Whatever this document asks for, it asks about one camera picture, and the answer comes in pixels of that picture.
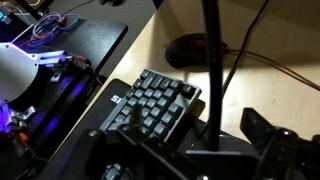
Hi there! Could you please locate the blue and red wire bundle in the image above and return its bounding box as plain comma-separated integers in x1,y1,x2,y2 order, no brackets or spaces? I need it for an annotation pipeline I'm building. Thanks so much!
30,12,81,48

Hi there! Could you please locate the silver metal clamp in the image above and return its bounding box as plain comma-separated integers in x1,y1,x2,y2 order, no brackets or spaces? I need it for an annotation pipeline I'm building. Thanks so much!
49,71,63,83
9,106,37,123

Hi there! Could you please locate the black computer mouse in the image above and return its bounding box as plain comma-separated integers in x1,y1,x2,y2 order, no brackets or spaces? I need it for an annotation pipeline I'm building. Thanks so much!
165,32,232,70

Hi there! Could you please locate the dark mechanical keyboard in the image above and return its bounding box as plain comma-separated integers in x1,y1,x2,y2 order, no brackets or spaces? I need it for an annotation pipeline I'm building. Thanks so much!
99,68,204,180

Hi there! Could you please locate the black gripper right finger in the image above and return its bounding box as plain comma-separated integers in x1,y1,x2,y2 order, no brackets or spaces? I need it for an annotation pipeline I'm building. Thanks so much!
239,107,320,180

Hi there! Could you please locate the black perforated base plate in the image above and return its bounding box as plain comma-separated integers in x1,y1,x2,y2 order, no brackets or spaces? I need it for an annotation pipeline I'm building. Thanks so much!
0,63,102,159

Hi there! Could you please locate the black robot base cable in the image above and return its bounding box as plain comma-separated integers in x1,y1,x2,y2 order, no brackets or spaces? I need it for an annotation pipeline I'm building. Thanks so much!
66,54,108,85

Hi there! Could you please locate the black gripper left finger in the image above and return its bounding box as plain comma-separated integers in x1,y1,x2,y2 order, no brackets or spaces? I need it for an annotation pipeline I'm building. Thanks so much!
79,105,188,180

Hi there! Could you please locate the black gooseneck desk lamp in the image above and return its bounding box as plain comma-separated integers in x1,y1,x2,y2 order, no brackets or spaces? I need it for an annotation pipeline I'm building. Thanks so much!
184,0,264,162

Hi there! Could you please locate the orange mouse cable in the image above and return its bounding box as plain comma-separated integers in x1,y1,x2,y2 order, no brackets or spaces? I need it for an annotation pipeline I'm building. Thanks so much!
226,48,320,92

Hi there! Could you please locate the black desk mat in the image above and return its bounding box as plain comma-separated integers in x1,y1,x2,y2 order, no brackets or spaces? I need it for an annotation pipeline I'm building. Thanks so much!
36,78,264,180

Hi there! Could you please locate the black lamp cable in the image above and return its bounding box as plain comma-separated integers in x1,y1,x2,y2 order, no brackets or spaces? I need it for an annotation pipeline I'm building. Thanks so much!
221,0,271,98

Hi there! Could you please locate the black flat board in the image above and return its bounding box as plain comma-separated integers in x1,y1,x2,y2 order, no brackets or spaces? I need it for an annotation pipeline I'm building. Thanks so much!
41,19,129,73

